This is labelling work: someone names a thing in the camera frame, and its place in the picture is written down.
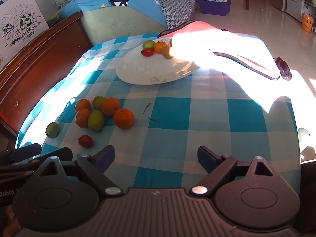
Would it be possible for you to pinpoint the red cherry tomato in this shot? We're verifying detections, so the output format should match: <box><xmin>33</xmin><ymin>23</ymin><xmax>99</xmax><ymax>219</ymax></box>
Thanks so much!
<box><xmin>78</xmin><ymin>135</ymin><xmax>94</xmax><ymax>148</ymax></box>
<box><xmin>141</xmin><ymin>48</ymin><xmax>154</xmax><ymax>57</ymax></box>

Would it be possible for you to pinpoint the lone green fruit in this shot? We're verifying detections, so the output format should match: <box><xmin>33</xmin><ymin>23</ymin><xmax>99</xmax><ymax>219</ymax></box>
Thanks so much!
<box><xmin>46</xmin><ymin>122</ymin><xmax>59</xmax><ymax>139</ymax></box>

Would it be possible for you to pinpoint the orange tangerine with stem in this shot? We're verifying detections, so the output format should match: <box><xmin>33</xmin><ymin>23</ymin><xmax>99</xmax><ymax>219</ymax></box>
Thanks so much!
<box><xmin>113</xmin><ymin>109</ymin><xmax>134</xmax><ymax>129</ymax></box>

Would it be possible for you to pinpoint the brown kiwi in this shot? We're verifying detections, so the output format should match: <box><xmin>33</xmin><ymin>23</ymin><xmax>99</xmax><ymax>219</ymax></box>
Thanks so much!
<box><xmin>161</xmin><ymin>46</ymin><xmax>175</xmax><ymax>59</ymax></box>

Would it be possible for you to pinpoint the small orange tangerine front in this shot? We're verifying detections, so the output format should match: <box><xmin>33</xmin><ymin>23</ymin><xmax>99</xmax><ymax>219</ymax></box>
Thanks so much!
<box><xmin>153</xmin><ymin>41</ymin><xmax>167</xmax><ymax>54</ymax></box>

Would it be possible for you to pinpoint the blue checkered tablecloth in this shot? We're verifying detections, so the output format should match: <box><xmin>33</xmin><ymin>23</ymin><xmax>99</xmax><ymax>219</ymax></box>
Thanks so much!
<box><xmin>16</xmin><ymin>35</ymin><xmax>300</xmax><ymax>191</ymax></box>

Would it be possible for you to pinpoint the dark red wooden headboard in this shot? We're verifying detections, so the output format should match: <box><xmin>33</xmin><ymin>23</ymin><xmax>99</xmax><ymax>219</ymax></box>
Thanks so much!
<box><xmin>1</xmin><ymin>12</ymin><xmax>92</xmax><ymax>140</ymax></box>

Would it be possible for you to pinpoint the white ceramic plate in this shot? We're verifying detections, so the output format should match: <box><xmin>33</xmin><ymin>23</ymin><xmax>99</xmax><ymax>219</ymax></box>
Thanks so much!
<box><xmin>116</xmin><ymin>45</ymin><xmax>199</xmax><ymax>85</ymax></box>

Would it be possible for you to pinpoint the skim milk carton box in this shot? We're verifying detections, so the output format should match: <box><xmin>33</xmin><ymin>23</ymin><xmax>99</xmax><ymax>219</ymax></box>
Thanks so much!
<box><xmin>0</xmin><ymin>0</ymin><xmax>48</xmax><ymax>70</ymax></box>

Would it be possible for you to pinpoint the blue storage bin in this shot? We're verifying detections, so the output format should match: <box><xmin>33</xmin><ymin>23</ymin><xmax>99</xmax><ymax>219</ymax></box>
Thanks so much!
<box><xmin>198</xmin><ymin>0</ymin><xmax>231</xmax><ymax>16</ymax></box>

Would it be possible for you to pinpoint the blue and green cushion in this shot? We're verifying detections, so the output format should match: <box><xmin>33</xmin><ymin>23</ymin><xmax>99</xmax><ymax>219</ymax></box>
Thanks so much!
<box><xmin>58</xmin><ymin>0</ymin><xmax>167</xmax><ymax>45</ymax></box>

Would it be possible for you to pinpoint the orange smiley face stool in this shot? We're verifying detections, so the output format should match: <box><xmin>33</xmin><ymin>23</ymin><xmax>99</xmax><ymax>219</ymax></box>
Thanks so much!
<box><xmin>301</xmin><ymin>12</ymin><xmax>314</xmax><ymax>33</ymax></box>

